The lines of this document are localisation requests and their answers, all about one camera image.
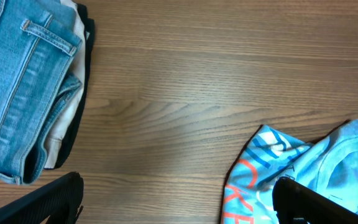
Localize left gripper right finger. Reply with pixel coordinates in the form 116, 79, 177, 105
272, 177, 358, 224

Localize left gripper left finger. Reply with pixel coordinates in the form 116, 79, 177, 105
0, 172, 84, 224

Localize light blue printed t-shirt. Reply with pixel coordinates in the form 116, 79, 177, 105
221, 119, 358, 223

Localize folded blue denim jeans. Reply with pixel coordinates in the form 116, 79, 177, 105
0, 0, 82, 185

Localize folded black garment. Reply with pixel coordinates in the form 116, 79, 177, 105
53, 4, 95, 169

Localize folded white garment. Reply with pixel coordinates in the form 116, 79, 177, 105
44, 0, 86, 169

